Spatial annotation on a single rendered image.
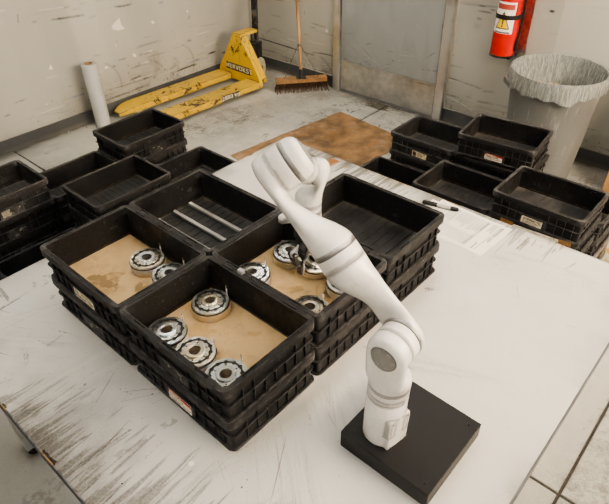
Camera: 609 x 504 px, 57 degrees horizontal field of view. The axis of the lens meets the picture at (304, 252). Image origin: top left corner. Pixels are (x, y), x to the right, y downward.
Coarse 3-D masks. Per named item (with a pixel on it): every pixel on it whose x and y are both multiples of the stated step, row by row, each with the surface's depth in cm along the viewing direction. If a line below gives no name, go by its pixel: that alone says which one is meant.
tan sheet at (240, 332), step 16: (192, 320) 149; (224, 320) 149; (240, 320) 149; (256, 320) 149; (192, 336) 145; (208, 336) 145; (224, 336) 145; (240, 336) 144; (256, 336) 144; (272, 336) 144; (224, 352) 140; (240, 352) 140; (256, 352) 140
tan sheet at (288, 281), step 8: (272, 248) 174; (264, 256) 171; (272, 256) 171; (272, 264) 168; (272, 272) 165; (280, 272) 165; (288, 272) 165; (296, 272) 165; (272, 280) 162; (280, 280) 162; (288, 280) 162; (296, 280) 162; (304, 280) 162; (312, 280) 162; (320, 280) 161; (280, 288) 159; (288, 288) 159; (296, 288) 159; (304, 288) 159; (312, 288) 159; (320, 288) 159; (296, 296) 156; (320, 296) 156; (328, 296) 156
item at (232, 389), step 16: (208, 256) 155; (160, 288) 145; (256, 288) 144; (128, 304) 140; (288, 304) 139; (128, 320) 136; (144, 336) 134; (304, 336) 133; (176, 352) 127; (272, 352) 127; (192, 368) 123; (256, 368) 123; (208, 384) 120; (240, 384) 120
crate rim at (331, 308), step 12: (276, 216) 170; (252, 228) 165; (216, 252) 156; (372, 252) 155; (228, 264) 152; (384, 264) 151; (252, 276) 148; (288, 300) 140; (336, 300) 140; (348, 300) 143; (312, 312) 137; (324, 312) 136
